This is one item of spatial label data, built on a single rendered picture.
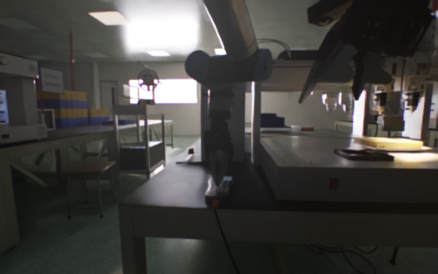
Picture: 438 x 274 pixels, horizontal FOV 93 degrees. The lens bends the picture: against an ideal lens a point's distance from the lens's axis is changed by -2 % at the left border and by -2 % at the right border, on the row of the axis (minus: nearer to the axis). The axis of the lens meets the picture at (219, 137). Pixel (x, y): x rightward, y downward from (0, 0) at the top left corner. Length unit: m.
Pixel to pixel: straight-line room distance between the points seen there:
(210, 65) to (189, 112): 7.63
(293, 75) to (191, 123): 7.29
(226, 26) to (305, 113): 7.99
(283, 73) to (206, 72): 0.54
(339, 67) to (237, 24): 0.21
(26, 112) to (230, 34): 2.04
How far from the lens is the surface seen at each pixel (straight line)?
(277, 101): 8.15
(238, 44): 0.48
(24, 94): 2.32
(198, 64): 0.57
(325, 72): 0.35
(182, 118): 8.25
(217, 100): 0.65
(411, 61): 1.11
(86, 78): 9.56
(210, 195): 0.60
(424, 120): 1.31
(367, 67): 0.45
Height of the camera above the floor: 1.00
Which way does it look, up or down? 7 degrees down
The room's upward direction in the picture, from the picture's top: straight up
